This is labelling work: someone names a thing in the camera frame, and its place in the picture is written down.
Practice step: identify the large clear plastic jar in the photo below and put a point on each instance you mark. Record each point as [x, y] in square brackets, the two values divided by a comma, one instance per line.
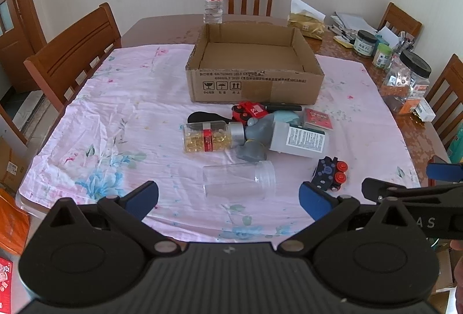
[406, 82]

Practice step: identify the wooden chair near right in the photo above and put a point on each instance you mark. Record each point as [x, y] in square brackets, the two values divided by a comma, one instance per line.
[445, 98]

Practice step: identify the white plastic bottle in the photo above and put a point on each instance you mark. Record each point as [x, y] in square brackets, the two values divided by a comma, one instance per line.
[298, 141]

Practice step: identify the red card box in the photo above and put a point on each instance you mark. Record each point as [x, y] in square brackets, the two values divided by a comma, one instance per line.
[316, 120]

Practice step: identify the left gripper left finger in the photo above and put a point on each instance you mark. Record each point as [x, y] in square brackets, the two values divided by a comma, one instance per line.
[126, 214]

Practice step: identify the yellow capsule bottle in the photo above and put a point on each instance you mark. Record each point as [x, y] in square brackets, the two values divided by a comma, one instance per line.
[212, 136]

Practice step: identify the wooden chair at left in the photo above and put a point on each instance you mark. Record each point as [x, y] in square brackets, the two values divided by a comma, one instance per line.
[78, 51]

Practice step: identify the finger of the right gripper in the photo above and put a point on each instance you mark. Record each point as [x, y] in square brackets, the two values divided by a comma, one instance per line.
[439, 170]
[444, 195]

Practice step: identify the open cardboard box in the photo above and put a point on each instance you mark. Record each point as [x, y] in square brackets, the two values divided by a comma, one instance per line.
[257, 62]

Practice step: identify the light blue round case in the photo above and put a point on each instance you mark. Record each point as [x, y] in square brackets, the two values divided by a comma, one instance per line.
[285, 116]

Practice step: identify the red toy train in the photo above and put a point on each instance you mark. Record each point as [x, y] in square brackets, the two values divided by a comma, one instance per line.
[246, 110]

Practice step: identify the grey toy figure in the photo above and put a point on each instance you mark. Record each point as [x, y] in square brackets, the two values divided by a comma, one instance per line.
[258, 134]

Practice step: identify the wooden chair far right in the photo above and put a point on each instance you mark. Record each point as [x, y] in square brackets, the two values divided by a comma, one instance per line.
[398, 20]

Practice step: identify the green lid small jar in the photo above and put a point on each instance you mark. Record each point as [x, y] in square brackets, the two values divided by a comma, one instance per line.
[382, 55]

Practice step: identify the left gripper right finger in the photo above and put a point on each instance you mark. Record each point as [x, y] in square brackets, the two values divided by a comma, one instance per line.
[330, 214]

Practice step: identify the wooden door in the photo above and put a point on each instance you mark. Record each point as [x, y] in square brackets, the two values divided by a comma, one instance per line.
[21, 37]

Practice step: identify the stack of white papers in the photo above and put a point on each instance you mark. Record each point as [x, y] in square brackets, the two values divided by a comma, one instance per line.
[351, 23]

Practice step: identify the pink floral tablecloth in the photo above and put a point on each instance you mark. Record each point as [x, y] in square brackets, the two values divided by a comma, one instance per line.
[128, 125]

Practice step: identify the black marker pen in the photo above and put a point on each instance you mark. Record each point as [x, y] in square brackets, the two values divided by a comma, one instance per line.
[273, 107]

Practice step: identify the black device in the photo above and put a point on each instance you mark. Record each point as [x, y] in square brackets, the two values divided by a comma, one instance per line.
[201, 117]

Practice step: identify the gold tissue pack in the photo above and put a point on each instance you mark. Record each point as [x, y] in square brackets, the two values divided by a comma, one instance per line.
[307, 19]

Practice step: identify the black lid glass jar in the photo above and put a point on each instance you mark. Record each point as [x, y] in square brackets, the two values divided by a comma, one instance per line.
[365, 43]

